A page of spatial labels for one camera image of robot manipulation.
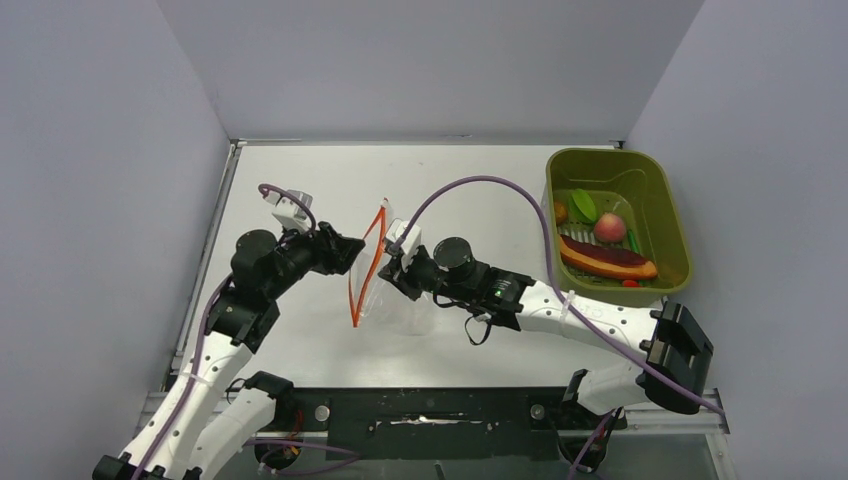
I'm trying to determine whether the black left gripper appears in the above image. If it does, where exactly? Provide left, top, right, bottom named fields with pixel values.
left=264, top=218, right=363, bottom=300

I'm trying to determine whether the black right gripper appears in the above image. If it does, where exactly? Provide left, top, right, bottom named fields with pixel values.
left=381, top=244, right=474, bottom=305

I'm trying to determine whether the clear zip top bag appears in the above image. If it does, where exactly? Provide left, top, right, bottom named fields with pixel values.
left=347, top=198, right=436, bottom=336

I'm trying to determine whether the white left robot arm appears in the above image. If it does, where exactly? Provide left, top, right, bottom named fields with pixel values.
left=92, top=222, right=365, bottom=479

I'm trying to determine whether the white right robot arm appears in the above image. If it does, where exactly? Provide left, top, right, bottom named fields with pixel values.
left=378, top=237, right=721, bottom=427

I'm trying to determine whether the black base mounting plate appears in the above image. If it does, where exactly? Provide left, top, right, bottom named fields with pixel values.
left=262, top=387, right=601, bottom=461

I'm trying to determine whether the brown toy potato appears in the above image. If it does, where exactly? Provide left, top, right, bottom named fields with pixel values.
left=553, top=201, right=568, bottom=226

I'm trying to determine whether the green toy starfruit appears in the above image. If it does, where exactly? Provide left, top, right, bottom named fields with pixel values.
left=568, top=189, right=598, bottom=225

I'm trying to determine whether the pink toy peach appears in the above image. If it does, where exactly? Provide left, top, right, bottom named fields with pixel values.
left=593, top=212, right=628, bottom=243

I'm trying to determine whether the olive green plastic tub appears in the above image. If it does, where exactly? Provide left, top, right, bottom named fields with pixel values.
left=542, top=148, right=693, bottom=307

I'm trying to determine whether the green toy chili pepper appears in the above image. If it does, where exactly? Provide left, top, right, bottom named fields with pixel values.
left=627, top=230, right=642, bottom=255

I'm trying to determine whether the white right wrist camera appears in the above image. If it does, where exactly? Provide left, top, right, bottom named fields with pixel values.
left=383, top=218, right=422, bottom=270

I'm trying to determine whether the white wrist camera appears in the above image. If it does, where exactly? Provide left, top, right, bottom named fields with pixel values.
left=383, top=218, right=422, bottom=270
left=258, top=184, right=316, bottom=233

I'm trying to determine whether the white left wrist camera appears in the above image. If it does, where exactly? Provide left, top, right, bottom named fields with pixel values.
left=258, top=184, right=316, bottom=233

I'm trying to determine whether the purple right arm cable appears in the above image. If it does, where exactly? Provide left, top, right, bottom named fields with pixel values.
left=386, top=174, right=726, bottom=416

